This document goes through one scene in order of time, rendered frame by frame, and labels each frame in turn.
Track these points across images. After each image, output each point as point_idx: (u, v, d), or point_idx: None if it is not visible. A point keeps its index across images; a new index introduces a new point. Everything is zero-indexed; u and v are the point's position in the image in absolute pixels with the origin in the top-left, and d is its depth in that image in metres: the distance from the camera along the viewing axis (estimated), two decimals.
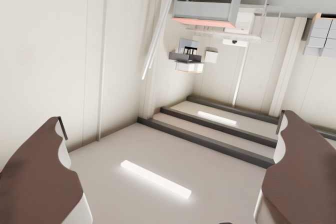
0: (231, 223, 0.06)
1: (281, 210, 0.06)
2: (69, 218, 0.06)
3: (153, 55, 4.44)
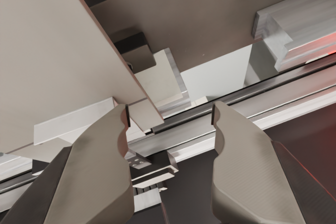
0: (231, 223, 0.06)
1: (234, 198, 0.07)
2: (112, 204, 0.07)
3: None
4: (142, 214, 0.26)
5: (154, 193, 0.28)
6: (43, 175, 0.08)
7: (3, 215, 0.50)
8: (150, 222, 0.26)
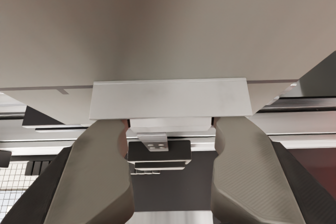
0: (231, 223, 0.06)
1: (234, 198, 0.07)
2: (112, 204, 0.07)
3: None
4: None
5: (204, 218, 0.18)
6: (43, 175, 0.08)
7: None
8: None
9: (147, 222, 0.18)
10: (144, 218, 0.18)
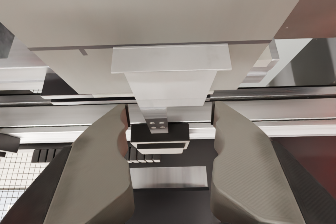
0: (231, 223, 0.06)
1: (234, 198, 0.07)
2: (112, 204, 0.07)
3: None
4: (182, 194, 0.20)
5: (199, 172, 0.21)
6: (43, 175, 0.08)
7: None
8: (191, 208, 0.19)
9: (150, 176, 0.21)
10: (148, 173, 0.21)
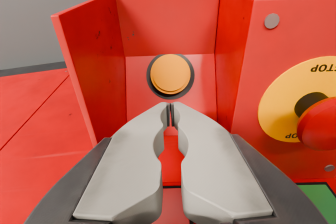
0: (231, 223, 0.06)
1: (206, 197, 0.07)
2: (140, 204, 0.07)
3: None
4: None
5: None
6: (83, 161, 0.08)
7: None
8: None
9: None
10: None
